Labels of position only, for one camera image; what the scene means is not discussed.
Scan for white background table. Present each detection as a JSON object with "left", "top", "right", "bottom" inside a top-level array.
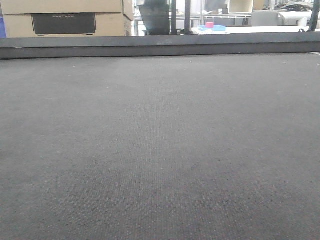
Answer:
[{"left": 191, "top": 26, "right": 309, "bottom": 35}]

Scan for blue tray on table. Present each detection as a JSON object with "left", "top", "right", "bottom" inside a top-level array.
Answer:
[{"left": 197, "top": 25, "right": 227, "bottom": 32}]

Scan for pink block on tray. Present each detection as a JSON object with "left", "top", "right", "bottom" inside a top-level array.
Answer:
[{"left": 205, "top": 22, "right": 215, "bottom": 29}]

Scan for black bin in background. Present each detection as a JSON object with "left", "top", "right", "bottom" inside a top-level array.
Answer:
[{"left": 138, "top": 0, "right": 170, "bottom": 36}]

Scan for black vertical post right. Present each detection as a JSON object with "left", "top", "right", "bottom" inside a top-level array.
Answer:
[{"left": 184, "top": 0, "right": 191, "bottom": 35}]

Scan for black vertical post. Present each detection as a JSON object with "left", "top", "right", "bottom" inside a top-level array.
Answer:
[
  {"left": 184, "top": 0, "right": 191, "bottom": 35},
  {"left": 171, "top": 0, "right": 178, "bottom": 36}
]

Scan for beige box on shelf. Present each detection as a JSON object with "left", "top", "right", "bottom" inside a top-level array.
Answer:
[{"left": 227, "top": 0, "right": 254, "bottom": 14}]

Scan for blue object at left edge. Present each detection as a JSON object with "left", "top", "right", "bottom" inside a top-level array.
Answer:
[{"left": 0, "top": 15, "right": 7, "bottom": 39}]

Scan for upper cardboard box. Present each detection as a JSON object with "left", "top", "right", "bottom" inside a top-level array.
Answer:
[{"left": 0, "top": 0, "right": 134, "bottom": 20}]

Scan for black slanted pole right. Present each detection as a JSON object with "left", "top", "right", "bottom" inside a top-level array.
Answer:
[{"left": 308, "top": 0, "right": 320, "bottom": 32}]

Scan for dark grey raised ledge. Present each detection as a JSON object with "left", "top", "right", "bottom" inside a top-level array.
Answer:
[{"left": 0, "top": 32, "right": 320, "bottom": 59}]

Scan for lower cardboard box black print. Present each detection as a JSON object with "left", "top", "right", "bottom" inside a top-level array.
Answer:
[{"left": 3, "top": 13, "right": 132, "bottom": 38}]

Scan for black vertical post left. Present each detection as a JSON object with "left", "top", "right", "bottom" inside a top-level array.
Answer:
[{"left": 171, "top": 0, "right": 178, "bottom": 36}]

